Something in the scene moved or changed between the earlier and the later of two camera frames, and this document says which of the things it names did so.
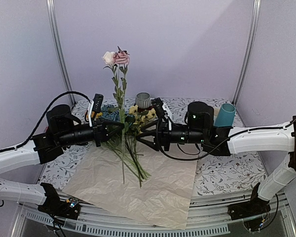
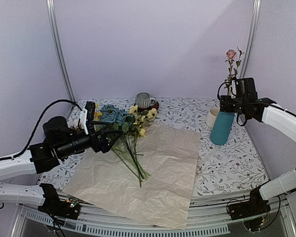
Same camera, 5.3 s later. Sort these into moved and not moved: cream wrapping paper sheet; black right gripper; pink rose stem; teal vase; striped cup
Moved: pink rose stem; black right gripper
Not moved: cream wrapping paper sheet; striped cup; teal vase
